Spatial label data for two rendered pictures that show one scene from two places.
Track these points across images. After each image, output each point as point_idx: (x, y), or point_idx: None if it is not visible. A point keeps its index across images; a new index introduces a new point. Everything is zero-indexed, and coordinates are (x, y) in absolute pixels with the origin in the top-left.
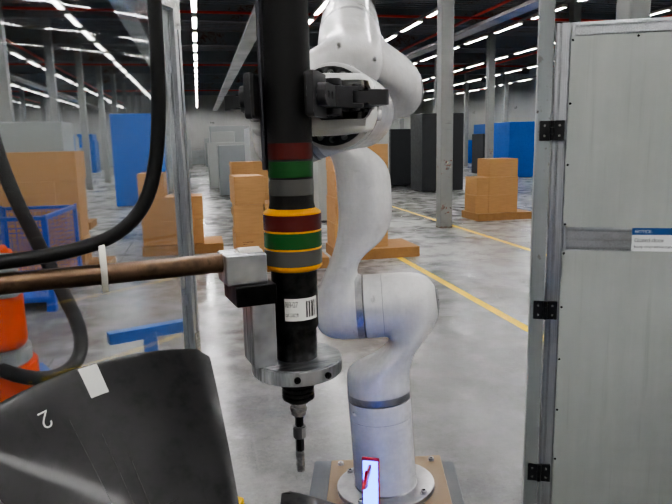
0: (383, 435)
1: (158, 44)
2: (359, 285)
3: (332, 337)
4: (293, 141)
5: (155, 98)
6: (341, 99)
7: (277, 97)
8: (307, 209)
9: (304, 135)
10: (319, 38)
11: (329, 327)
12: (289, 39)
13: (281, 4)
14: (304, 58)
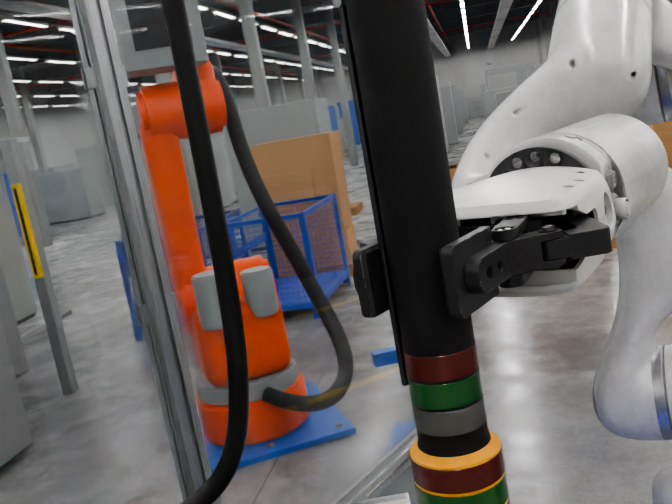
0: None
1: (218, 241)
2: (658, 365)
3: (623, 437)
4: (437, 354)
5: (224, 317)
6: (521, 262)
7: (405, 288)
8: (473, 454)
9: (455, 341)
10: (550, 44)
11: (616, 425)
12: (412, 200)
13: (392, 148)
14: (442, 222)
